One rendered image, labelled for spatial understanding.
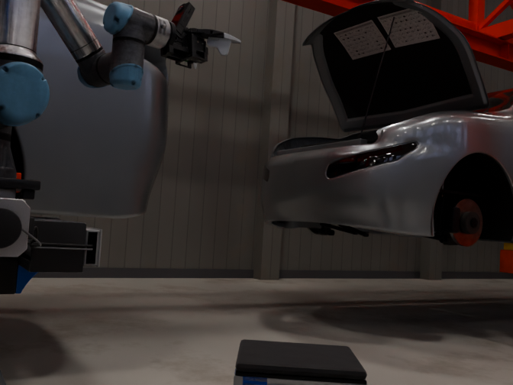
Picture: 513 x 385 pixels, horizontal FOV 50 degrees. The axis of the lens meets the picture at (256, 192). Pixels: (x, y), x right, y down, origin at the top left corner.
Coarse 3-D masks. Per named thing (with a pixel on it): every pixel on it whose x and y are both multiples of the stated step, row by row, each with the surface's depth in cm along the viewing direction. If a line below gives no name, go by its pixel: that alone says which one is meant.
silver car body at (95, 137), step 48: (48, 48) 223; (144, 48) 252; (96, 96) 232; (144, 96) 244; (48, 144) 222; (96, 144) 232; (144, 144) 244; (48, 192) 222; (96, 192) 232; (144, 192) 248
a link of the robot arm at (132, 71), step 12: (120, 48) 127; (132, 48) 128; (108, 60) 129; (120, 60) 127; (132, 60) 127; (108, 72) 130; (120, 72) 127; (132, 72) 127; (120, 84) 128; (132, 84) 128
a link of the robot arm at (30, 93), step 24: (0, 0) 108; (24, 0) 109; (0, 24) 107; (24, 24) 109; (0, 48) 106; (24, 48) 109; (0, 72) 103; (24, 72) 106; (0, 96) 103; (24, 96) 106; (48, 96) 110; (0, 120) 107; (24, 120) 108
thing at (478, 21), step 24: (288, 0) 543; (312, 0) 539; (336, 0) 562; (360, 0) 579; (480, 0) 711; (504, 0) 679; (456, 24) 639; (480, 24) 706; (504, 24) 670; (480, 48) 677; (504, 48) 693
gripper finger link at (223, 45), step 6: (228, 36) 144; (210, 42) 144; (216, 42) 144; (222, 42) 144; (228, 42) 145; (234, 42) 146; (240, 42) 147; (222, 48) 144; (228, 48) 144; (222, 54) 144
